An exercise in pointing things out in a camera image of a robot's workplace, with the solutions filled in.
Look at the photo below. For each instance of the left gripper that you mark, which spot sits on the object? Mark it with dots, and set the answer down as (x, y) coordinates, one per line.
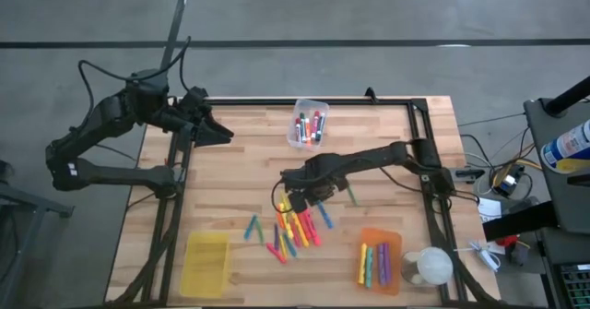
(184, 120)

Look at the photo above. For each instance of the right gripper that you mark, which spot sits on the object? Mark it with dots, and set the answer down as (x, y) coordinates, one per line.
(313, 175)

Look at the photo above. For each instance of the pink marker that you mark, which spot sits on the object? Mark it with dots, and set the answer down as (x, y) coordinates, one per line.
(275, 253)
(315, 236)
(308, 223)

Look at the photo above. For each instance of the golden yellow marker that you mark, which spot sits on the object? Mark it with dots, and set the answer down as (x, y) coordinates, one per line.
(301, 231)

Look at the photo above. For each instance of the blue marker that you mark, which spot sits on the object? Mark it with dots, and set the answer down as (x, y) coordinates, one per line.
(325, 215)

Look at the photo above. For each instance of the purple marker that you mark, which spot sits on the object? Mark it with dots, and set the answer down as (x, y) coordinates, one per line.
(381, 264)
(276, 237)
(388, 262)

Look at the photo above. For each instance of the teal marker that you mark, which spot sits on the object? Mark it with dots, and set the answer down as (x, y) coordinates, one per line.
(250, 227)
(289, 245)
(369, 267)

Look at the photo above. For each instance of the orange whiteboard marker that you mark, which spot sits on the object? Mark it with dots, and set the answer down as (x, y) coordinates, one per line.
(308, 133)

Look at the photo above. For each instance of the green whiteboard marker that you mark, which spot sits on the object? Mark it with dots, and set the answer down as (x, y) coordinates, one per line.
(303, 125)

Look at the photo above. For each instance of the black whiteboard marker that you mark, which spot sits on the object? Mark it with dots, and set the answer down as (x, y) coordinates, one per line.
(321, 127)

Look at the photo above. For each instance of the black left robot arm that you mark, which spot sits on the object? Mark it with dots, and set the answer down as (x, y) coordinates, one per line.
(115, 175)

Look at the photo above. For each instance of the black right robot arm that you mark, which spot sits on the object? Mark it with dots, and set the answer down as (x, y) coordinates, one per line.
(369, 157)

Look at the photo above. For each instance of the clear plastic bin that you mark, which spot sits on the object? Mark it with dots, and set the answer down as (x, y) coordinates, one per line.
(291, 138)

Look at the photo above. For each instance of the yellow translucent tray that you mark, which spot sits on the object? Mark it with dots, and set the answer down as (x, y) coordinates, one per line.
(205, 265)

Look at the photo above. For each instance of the white paper card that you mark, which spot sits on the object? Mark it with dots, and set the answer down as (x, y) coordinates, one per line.
(488, 208)

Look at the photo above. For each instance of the small power adapter box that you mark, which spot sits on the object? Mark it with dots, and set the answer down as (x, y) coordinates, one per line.
(508, 184)

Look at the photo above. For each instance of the small red object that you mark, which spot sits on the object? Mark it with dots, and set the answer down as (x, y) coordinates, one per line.
(507, 241)

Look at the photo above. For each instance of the blue white spray can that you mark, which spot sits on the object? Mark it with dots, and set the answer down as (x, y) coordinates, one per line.
(569, 145)

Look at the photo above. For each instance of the grey cart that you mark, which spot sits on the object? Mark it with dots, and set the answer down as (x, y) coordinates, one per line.
(576, 203)

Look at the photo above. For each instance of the black pole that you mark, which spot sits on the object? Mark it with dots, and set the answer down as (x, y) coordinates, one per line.
(569, 98)

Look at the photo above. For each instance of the dark storage crate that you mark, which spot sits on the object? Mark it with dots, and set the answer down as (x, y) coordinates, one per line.
(574, 286)

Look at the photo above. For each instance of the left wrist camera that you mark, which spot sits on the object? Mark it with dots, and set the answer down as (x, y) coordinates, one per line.
(193, 98)

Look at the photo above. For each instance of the black table frame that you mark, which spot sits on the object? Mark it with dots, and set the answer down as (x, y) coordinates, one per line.
(258, 101)

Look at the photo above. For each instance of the black frame clamp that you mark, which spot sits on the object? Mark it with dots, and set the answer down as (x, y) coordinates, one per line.
(370, 94)

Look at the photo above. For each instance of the black base bracket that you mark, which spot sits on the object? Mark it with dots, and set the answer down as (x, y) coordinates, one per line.
(468, 175)

